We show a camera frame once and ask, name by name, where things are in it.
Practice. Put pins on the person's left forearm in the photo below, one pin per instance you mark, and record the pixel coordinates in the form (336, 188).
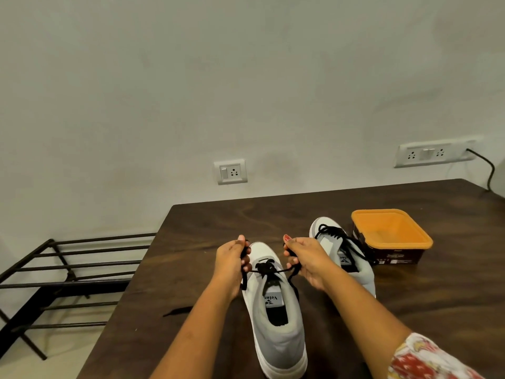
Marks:
(197, 335)

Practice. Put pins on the person's left thumb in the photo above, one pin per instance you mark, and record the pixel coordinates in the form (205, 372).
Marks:
(241, 241)

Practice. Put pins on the black metal rack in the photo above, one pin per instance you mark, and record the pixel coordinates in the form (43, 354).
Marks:
(47, 286)

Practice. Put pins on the small white wall socket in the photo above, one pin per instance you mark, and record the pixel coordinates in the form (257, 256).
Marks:
(231, 172)

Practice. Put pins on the person's right thumb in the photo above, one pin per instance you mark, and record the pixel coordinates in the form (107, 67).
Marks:
(292, 240)

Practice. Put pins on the brown container with orange lid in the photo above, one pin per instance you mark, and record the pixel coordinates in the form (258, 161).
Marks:
(388, 230)

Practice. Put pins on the black shoelace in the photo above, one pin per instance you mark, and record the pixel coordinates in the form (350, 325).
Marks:
(267, 267)
(335, 231)

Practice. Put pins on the wide white wall socket panel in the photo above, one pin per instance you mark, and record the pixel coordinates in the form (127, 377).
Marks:
(434, 152)

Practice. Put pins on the person's right forearm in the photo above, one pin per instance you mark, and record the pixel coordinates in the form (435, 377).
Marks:
(367, 323)

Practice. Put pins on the person's right hand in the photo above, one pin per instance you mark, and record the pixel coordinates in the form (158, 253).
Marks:
(311, 260)

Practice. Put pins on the white grey sneaker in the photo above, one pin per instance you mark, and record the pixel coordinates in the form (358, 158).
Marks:
(278, 339)
(365, 276)

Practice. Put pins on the person's left hand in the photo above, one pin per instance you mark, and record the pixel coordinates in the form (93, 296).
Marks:
(227, 264)

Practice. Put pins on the loose black lace piece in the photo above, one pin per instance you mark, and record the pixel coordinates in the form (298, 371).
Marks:
(177, 311)

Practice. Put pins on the floral red white sleeve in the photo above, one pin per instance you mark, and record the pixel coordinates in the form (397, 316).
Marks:
(422, 361)

